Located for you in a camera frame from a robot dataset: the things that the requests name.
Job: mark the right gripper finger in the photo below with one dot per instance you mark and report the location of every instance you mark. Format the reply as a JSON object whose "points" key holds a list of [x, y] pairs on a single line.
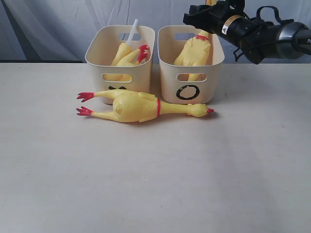
{"points": [[201, 20], [197, 9]]}

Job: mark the whole rubber chicken front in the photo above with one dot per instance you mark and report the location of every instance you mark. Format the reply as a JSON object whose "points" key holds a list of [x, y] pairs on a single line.
{"points": [[195, 51]]}

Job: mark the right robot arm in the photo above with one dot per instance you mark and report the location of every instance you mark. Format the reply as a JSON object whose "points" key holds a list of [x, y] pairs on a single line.
{"points": [[286, 40]]}

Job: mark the whole rubber chicken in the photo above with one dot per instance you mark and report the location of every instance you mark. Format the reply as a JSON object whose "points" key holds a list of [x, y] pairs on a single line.
{"points": [[195, 51], [130, 106]]}

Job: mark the rubber chicken head with tube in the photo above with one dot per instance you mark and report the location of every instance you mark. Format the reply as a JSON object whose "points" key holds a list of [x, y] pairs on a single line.
{"points": [[125, 54]]}

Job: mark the whole rubber chicken rear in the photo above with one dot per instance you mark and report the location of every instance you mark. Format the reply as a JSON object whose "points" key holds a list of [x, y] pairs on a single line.
{"points": [[130, 106]]}

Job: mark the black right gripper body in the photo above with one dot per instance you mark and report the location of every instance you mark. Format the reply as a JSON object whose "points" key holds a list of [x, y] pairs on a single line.
{"points": [[227, 19]]}

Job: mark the headless rubber chicken body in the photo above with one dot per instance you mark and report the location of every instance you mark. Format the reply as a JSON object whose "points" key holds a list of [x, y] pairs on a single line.
{"points": [[135, 62]]}

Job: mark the cream bin marked X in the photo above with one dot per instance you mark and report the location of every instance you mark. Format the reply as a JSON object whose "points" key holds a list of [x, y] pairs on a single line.
{"points": [[102, 51]]}

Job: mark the cream bin marked O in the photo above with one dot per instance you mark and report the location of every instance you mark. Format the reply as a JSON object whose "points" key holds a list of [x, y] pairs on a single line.
{"points": [[187, 84]]}

